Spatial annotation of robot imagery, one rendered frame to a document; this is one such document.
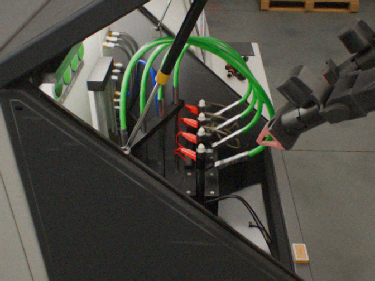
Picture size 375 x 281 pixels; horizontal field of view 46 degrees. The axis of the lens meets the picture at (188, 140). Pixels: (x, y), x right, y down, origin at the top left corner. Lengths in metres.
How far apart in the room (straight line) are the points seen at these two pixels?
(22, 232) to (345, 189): 2.25
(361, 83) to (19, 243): 0.71
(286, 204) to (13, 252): 0.69
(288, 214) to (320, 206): 1.51
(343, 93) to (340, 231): 1.82
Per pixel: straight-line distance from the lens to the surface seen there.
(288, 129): 0.94
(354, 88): 0.82
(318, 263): 2.40
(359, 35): 1.15
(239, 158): 1.06
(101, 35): 1.25
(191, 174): 1.26
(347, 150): 3.24
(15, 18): 0.89
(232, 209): 1.37
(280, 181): 1.31
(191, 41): 0.95
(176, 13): 1.36
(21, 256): 0.98
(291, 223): 1.18
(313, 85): 0.87
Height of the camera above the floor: 1.77
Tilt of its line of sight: 34 degrees down
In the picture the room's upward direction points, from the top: straight up
